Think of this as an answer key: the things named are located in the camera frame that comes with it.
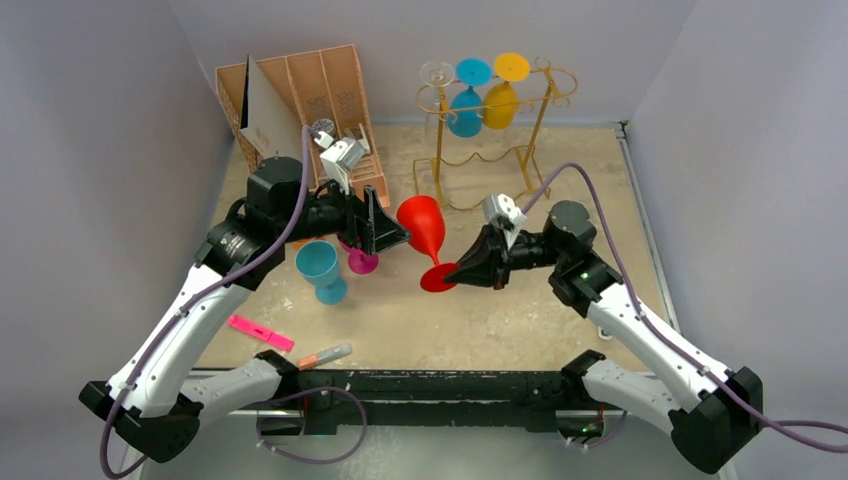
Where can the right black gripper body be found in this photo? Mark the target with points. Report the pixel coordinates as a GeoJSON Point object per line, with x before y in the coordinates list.
{"type": "Point", "coordinates": [500, 256]}

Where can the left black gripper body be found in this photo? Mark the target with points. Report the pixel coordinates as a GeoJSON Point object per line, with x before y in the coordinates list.
{"type": "Point", "coordinates": [334, 214]}

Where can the magenta wine glass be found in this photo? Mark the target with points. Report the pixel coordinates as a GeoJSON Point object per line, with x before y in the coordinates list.
{"type": "Point", "coordinates": [359, 262]}

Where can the red wine glass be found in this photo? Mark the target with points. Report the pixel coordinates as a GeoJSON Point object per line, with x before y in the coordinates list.
{"type": "Point", "coordinates": [422, 217]}

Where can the blue wine glass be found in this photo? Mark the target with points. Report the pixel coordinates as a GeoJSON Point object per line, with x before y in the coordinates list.
{"type": "Point", "coordinates": [318, 263]}
{"type": "Point", "coordinates": [466, 118]}

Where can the clear wine glass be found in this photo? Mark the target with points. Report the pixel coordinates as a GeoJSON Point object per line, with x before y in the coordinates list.
{"type": "Point", "coordinates": [436, 76]}

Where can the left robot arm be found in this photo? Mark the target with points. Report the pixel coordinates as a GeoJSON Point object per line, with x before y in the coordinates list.
{"type": "Point", "coordinates": [148, 403]}

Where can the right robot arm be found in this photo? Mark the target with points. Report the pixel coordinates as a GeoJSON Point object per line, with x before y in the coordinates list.
{"type": "Point", "coordinates": [687, 394]}

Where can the gold wine glass rack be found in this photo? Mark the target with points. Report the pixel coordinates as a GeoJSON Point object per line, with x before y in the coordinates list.
{"type": "Point", "coordinates": [546, 85]}

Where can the yellow wine glass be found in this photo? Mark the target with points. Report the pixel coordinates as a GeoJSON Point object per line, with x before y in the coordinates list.
{"type": "Point", "coordinates": [501, 102]}

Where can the small round tin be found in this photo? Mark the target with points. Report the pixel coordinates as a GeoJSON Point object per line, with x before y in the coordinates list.
{"type": "Point", "coordinates": [326, 125]}

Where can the peach file organizer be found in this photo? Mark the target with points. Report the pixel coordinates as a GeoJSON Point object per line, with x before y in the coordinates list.
{"type": "Point", "coordinates": [327, 83]}

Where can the grey orange marker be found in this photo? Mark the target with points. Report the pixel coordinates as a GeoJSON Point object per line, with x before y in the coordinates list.
{"type": "Point", "coordinates": [324, 357]}

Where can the pink highlighter marker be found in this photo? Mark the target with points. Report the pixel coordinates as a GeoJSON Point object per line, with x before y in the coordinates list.
{"type": "Point", "coordinates": [262, 333]}

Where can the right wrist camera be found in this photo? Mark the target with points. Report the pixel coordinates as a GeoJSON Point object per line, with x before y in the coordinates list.
{"type": "Point", "coordinates": [501, 211]}

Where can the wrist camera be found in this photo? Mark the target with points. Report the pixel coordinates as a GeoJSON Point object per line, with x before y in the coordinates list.
{"type": "Point", "coordinates": [339, 158]}
{"type": "Point", "coordinates": [501, 211]}

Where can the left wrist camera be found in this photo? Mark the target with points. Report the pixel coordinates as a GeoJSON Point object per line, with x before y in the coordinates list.
{"type": "Point", "coordinates": [339, 158]}

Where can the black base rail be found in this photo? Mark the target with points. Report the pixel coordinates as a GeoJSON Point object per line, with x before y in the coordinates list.
{"type": "Point", "coordinates": [533, 401]}

